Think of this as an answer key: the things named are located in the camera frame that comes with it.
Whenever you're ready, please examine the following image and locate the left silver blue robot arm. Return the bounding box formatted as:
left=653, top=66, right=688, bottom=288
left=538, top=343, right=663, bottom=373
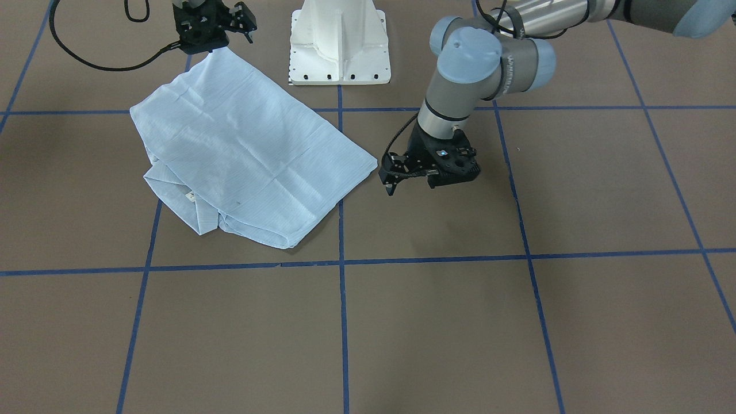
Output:
left=378, top=1, right=735, bottom=196

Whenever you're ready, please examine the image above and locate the light blue button-up shirt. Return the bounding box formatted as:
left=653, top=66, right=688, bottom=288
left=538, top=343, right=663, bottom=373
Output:
left=129, top=48, right=378, bottom=249

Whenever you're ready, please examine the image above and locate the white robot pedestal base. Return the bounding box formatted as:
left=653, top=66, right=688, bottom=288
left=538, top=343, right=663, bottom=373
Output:
left=288, top=1, right=392, bottom=86

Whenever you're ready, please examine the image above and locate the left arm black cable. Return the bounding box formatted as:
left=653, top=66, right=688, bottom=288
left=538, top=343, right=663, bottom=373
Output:
left=381, top=112, right=420, bottom=167

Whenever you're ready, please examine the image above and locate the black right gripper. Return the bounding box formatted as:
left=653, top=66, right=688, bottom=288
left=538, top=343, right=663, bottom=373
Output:
left=172, top=1, right=258, bottom=55

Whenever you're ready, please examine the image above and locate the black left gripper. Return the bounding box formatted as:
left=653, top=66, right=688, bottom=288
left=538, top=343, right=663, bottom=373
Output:
left=379, top=121, right=481, bottom=197

